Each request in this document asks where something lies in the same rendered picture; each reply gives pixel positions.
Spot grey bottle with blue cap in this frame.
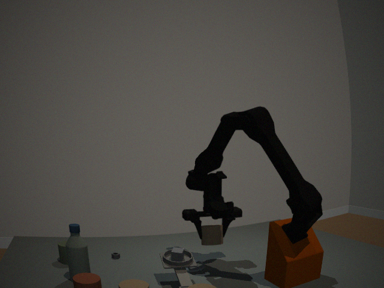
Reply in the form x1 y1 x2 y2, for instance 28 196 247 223
66 223 91 282

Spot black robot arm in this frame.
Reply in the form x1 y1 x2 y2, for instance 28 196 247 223
185 107 323 244

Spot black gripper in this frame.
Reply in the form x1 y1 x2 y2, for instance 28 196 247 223
182 192 242 239

